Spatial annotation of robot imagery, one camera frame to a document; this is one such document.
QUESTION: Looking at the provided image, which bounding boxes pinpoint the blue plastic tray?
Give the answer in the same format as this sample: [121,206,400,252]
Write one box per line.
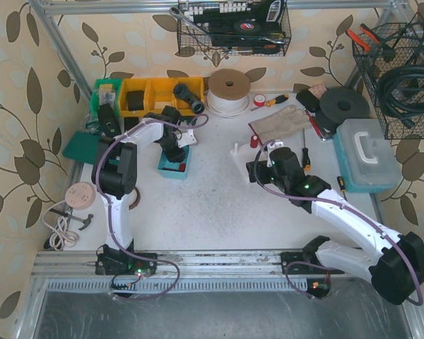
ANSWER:
[157,146,190,180]

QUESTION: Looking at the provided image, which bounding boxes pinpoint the white peg base plate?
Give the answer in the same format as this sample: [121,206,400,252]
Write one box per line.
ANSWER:
[229,143,259,184]

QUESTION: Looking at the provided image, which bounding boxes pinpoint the black orange screwdriver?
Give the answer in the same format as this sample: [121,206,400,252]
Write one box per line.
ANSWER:
[302,129,311,172]

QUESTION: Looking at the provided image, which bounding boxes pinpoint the brown tape roll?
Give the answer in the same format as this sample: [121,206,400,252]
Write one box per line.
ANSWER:
[129,186,141,210]

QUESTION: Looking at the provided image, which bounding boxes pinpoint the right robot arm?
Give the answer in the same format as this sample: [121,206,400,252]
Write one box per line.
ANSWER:
[246,141,424,306]

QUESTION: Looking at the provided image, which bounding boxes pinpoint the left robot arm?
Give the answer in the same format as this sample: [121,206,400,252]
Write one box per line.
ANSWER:
[91,106,188,255]

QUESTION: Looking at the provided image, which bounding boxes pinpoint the beige work glove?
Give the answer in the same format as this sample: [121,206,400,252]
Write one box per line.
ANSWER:
[249,105,312,144]

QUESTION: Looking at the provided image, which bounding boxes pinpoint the black rectangular block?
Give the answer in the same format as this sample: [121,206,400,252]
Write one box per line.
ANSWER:
[124,117,140,131]

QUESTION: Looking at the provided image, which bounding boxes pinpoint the dark grey pipe fitting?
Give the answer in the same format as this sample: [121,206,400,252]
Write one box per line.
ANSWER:
[173,83,205,114]

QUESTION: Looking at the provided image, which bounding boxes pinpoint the yellow storage bin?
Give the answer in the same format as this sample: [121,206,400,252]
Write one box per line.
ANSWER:
[118,77,205,118]

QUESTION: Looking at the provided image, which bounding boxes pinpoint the black box in bin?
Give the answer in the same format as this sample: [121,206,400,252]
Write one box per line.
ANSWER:
[126,90,144,111]

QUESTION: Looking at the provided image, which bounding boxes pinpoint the black green meter device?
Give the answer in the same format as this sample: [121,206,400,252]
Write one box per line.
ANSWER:
[98,104,122,138]

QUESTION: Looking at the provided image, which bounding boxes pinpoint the red white tape roll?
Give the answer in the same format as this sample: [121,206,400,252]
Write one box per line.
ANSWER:
[253,94,266,107]

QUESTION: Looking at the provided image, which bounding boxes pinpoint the small yellow black screwdriver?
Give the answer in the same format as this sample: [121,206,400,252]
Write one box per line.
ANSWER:
[336,176,346,192]

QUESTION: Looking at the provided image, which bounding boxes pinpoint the green storage bin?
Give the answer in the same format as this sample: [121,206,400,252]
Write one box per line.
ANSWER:
[90,78,122,118]

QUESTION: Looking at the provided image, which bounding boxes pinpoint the green cutting mat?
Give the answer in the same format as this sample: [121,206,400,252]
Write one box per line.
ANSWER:
[62,131,100,165]

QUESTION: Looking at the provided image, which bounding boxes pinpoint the black disc spool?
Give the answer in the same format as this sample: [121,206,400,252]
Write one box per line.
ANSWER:
[315,87,370,133]

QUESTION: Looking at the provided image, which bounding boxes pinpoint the small hammer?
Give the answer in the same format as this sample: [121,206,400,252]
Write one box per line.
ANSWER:
[49,208,93,231]

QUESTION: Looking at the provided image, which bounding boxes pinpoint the blue clear toolbox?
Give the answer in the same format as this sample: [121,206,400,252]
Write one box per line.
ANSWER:
[333,119,401,194]

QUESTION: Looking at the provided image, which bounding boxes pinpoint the silver wrench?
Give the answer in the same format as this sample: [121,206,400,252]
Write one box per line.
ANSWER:
[169,7,209,35]

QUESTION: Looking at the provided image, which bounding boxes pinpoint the black tape roll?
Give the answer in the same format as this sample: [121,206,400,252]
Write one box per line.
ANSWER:
[232,20,261,36]

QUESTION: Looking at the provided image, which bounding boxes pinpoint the white cable spool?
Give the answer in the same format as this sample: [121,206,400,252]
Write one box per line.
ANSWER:
[206,69,251,119]

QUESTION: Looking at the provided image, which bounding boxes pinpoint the top wire basket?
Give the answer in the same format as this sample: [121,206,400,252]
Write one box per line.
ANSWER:
[169,1,291,61]

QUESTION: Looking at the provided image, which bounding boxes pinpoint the wire basket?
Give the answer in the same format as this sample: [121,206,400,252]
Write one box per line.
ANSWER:
[169,1,291,61]
[352,21,424,140]

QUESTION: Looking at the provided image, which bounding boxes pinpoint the coiled black hose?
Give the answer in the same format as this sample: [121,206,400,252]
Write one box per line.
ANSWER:
[377,61,424,119]

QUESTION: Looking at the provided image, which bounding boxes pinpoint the orange handled pliers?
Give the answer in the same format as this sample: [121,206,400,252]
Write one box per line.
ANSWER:
[346,23,381,53]

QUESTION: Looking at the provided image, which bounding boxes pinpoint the right wire basket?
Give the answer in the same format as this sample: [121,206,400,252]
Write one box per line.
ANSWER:
[352,21,424,140]

